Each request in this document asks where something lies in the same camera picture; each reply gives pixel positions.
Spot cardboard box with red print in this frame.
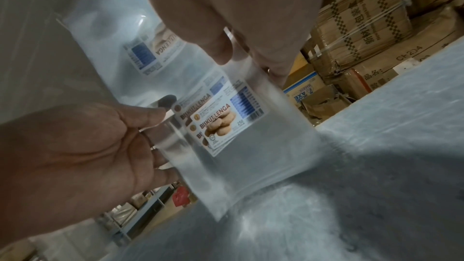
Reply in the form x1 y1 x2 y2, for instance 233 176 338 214
326 4 464 102

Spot torn brown cardboard box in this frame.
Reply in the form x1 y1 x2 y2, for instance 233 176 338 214
300 83 354 126

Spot person's right hand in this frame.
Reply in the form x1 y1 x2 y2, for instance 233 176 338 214
135 0 333 86

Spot person's left hand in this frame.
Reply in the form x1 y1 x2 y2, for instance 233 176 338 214
0 95 182 247

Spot cardboard box with checker pattern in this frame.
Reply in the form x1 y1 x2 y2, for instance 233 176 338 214
309 0 416 77

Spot grey metal shelf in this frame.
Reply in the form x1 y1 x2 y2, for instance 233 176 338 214
29 183 179 255

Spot cardboard box with blue stripe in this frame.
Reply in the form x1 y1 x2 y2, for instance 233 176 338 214
282 70 329 109

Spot grey table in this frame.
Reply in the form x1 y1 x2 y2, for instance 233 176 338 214
119 44 464 261

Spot plain yellowish cardboard box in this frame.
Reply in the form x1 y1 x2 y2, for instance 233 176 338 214
286 50 317 89

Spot clear bags with labels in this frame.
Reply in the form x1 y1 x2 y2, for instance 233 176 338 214
54 0 323 222

